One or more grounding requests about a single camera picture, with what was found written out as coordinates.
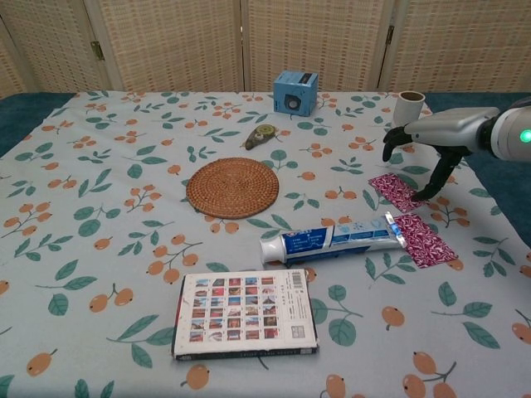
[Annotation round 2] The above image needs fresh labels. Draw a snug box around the blue white toothpaste tube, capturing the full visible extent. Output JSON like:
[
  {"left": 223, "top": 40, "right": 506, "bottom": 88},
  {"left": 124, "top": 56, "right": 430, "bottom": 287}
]
[{"left": 260, "top": 211, "right": 407, "bottom": 266}]

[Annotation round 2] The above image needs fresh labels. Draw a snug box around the small white cup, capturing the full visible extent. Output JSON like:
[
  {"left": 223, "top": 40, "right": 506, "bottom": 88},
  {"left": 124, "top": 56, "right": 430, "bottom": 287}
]
[{"left": 393, "top": 90, "right": 426, "bottom": 126}]

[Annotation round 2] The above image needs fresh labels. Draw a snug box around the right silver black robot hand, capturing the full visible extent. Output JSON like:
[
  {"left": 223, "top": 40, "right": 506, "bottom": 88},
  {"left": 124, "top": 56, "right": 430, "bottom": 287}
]
[{"left": 381, "top": 106, "right": 503, "bottom": 203}]

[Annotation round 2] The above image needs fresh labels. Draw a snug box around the floral leaf print tablecloth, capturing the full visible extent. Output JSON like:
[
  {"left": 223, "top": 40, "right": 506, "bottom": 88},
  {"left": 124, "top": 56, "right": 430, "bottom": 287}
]
[{"left": 0, "top": 90, "right": 531, "bottom": 398}]

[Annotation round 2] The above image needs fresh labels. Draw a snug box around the round woven rattan coaster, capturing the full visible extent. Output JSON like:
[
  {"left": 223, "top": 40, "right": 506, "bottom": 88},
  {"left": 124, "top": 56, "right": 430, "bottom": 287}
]
[{"left": 186, "top": 158, "right": 280, "bottom": 220}]

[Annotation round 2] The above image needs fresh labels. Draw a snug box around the bamboo folding screen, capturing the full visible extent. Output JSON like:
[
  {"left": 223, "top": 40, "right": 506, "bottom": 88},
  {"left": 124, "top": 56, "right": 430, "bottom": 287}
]
[{"left": 0, "top": 0, "right": 531, "bottom": 99}]

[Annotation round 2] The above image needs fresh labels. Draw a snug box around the blue cardboard box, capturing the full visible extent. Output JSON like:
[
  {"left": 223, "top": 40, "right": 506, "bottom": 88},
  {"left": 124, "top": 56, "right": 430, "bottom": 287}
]
[{"left": 273, "top": 70, "right": 319, "bottom": 117}]

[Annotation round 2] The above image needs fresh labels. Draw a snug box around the pink patterned pouch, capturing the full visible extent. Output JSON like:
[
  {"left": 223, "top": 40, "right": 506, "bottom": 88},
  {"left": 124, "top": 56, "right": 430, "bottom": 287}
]
[
  {"left": 368, "top": 172, "right": 428, "bottom": 213},
  {"left": 392, "top": 213, "right": 460, "bottom": 269}
]

